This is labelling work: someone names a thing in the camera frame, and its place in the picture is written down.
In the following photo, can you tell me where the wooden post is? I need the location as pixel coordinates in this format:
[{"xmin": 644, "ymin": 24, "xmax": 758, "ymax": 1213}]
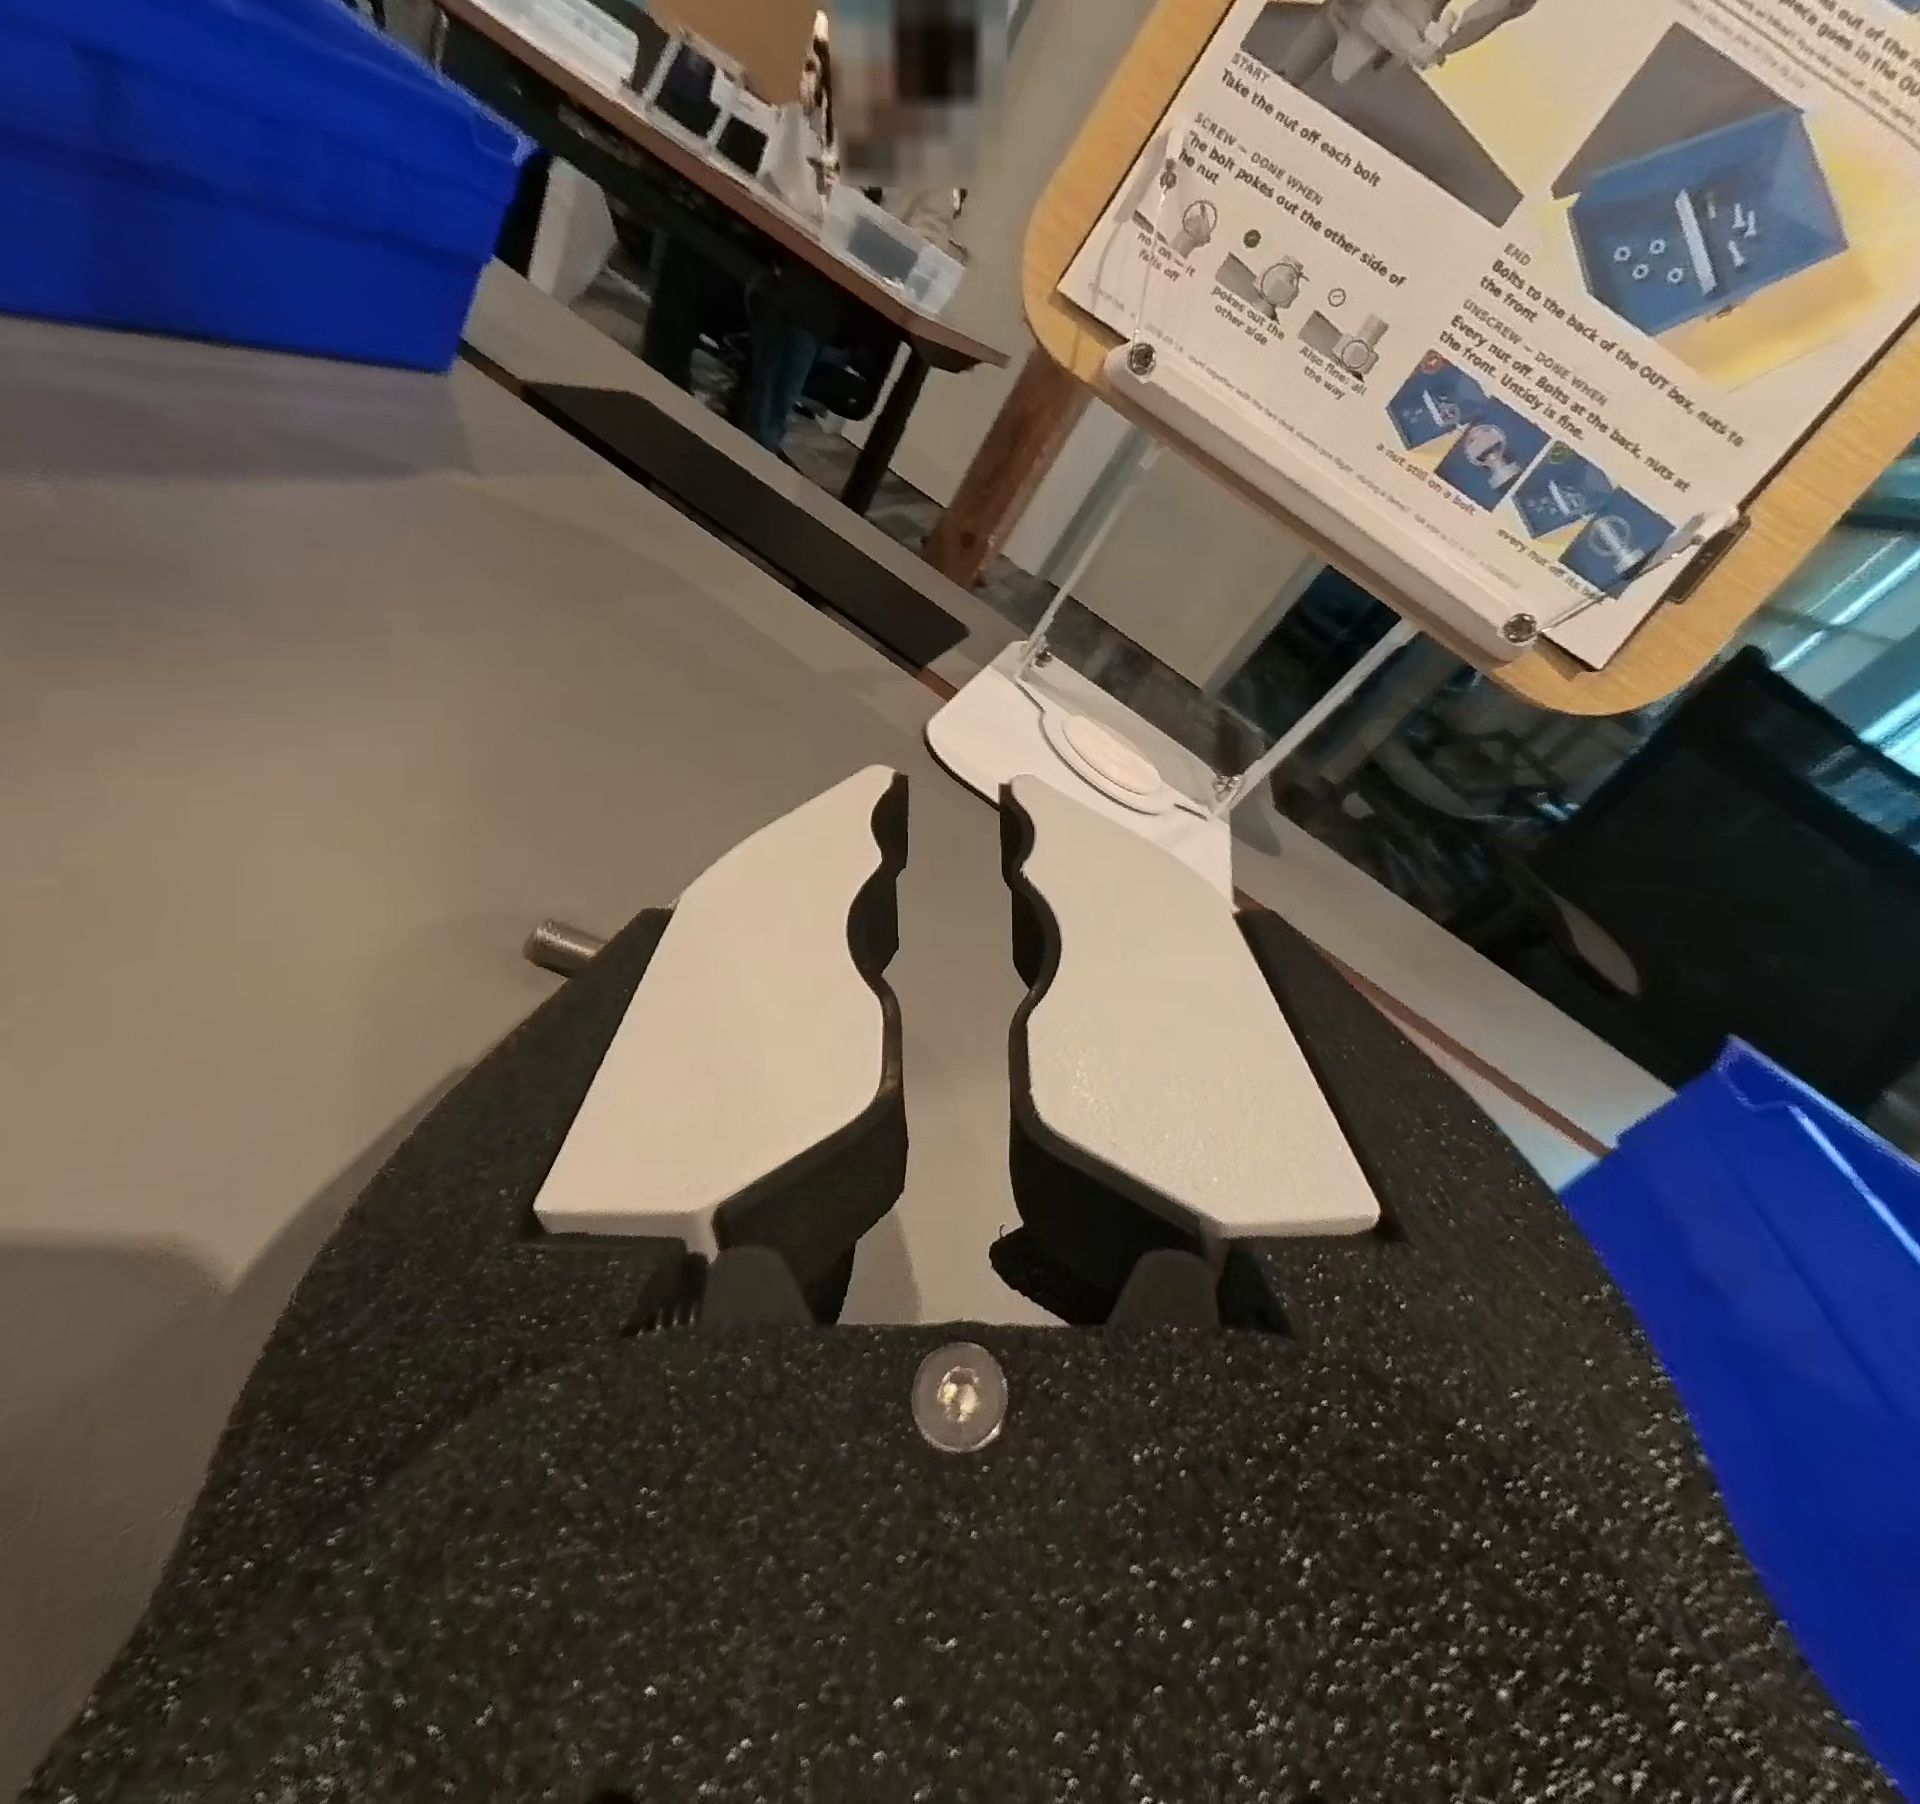
[{"xmin": 945, "ymin": 346, "xmax": 1098, "ymax": 595}]

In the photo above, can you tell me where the printed instruction sheet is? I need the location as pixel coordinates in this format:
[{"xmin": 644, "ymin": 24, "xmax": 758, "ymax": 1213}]
[{"xmin": 1054, "ymin": 0, "xmax": 1920, "ymax": 669}]

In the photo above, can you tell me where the white document stand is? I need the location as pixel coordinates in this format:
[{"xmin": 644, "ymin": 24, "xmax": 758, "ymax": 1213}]
[{"xmin": 923, "ymin": 330, "xmax": 1754, "ymax": 920}]

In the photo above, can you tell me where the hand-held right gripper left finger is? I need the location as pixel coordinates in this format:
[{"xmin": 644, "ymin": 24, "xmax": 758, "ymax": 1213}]
[{"xmin": 531, "ymin": 764, "xmax": 915, "ymax": 1284}]

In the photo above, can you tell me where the clear plastic box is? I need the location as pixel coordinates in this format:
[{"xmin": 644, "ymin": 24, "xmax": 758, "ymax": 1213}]
[{"xmin": 838, "ymin": 204, "xmax": 966, "ymax": 317}]

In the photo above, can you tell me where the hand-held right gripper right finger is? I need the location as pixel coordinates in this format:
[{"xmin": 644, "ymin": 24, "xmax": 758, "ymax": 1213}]
[{"xmin": 995, "ymin": 773, "xmax": 1384, "ymax": 1292}]

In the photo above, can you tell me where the blue plastic bin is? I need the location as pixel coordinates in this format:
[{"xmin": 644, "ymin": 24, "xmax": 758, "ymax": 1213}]
[
  {"xmin": 1557, "ymin": 1033, "xmax": 1920, "ymax": 1804},
  {"xmin": 0, "ymin": 0, "xmax": 544, "ymax": 378}
]

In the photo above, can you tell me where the instruction sheet on white stand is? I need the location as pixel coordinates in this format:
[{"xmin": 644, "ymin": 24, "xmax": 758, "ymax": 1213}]
[{"xmin": 1020, "ymin": 0, "xmax": 1920, "ymax": 720}]

